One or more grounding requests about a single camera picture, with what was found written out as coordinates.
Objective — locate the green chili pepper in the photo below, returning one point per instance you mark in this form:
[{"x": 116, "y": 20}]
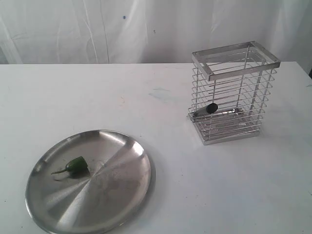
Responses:
[{"x": 75, "y": 166}]

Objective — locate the wire metal utensil holder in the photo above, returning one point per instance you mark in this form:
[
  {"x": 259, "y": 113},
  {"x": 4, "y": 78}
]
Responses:
[{"x": 233, "y": 76}]

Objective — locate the black handled knife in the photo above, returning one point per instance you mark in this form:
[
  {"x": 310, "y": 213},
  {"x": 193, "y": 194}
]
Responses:
[{"x": 212, "y": 109}]

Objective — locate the white backdrop curtain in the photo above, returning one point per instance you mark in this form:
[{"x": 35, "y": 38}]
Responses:
[{"x": 135, "y": 31}]

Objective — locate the round stainless steel plate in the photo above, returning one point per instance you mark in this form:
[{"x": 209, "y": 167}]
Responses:
[{"x": 107, "y": 194}]

